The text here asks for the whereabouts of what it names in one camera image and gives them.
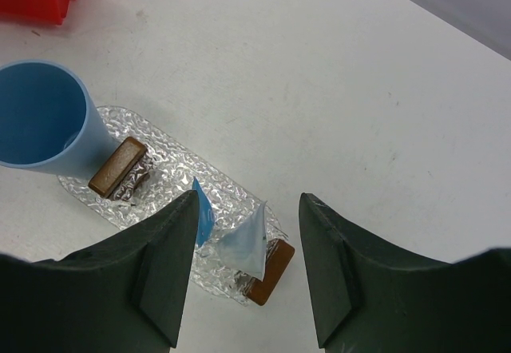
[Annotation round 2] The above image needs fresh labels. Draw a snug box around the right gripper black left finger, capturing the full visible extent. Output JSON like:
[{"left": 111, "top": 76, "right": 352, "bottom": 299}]
[{"left": 1, "top": 190, "right": 199, "bottom": 352}]

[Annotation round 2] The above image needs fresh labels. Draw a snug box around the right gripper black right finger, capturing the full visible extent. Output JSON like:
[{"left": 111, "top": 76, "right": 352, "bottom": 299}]
[{"left": 299, "top": 193, "right": 510, "bottom": 352}]

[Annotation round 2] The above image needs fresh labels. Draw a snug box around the white toothpaste tube green cap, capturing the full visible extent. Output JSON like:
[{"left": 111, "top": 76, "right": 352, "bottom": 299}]
[{"left": 216, "top": 201, "right": 267, "bottom": 280}]

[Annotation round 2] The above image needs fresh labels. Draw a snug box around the blue plastic cup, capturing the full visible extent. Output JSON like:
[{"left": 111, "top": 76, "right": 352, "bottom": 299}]
[{"left": 1, "top": 60, "right": 118, "bottom": 180}]

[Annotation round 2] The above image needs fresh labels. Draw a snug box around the blue toothpaste tube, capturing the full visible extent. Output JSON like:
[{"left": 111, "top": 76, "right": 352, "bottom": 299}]
[{"left": 192, "top": 177, "right": 216, "bottom": 248}]

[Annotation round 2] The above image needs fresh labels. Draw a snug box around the clear textured holder with wood ends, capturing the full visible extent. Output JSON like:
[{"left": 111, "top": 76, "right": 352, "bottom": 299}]
[{"left": 88, "top": 137, "right": 295, "bottom": 257}]

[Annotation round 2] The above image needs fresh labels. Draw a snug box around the clear textured glass tray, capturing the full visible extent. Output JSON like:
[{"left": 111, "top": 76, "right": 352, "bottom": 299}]
[{"left": 58, "top": 105, "right": 294, "bottom": 306}]

